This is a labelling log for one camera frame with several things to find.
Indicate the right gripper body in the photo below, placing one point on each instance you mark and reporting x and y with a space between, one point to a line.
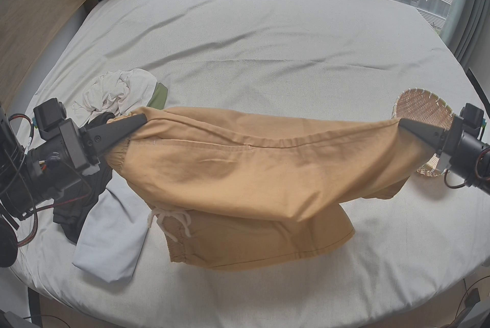
451 144

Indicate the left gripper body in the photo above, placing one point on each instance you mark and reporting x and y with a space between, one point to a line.
72 146

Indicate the tan shorts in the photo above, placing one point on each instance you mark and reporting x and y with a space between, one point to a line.
249 173

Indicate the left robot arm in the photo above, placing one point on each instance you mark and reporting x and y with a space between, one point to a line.
17 184

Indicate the round woven basket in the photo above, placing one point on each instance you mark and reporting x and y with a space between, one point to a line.
421 108

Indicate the black garment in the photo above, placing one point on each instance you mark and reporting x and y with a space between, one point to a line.
90 200

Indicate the white garment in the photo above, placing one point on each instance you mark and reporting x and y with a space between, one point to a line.
115 89

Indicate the green garment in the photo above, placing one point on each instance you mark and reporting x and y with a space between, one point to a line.
159 96

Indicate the pale grey garment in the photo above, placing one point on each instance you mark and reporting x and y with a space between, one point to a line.
111 242

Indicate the bed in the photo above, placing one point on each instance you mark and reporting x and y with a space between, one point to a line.
249 31

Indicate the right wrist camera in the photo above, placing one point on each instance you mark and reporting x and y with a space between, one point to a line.
472 117

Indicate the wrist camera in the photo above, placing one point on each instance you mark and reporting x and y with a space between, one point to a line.
472 117
49 115

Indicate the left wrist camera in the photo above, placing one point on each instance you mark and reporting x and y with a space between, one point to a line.
49 115

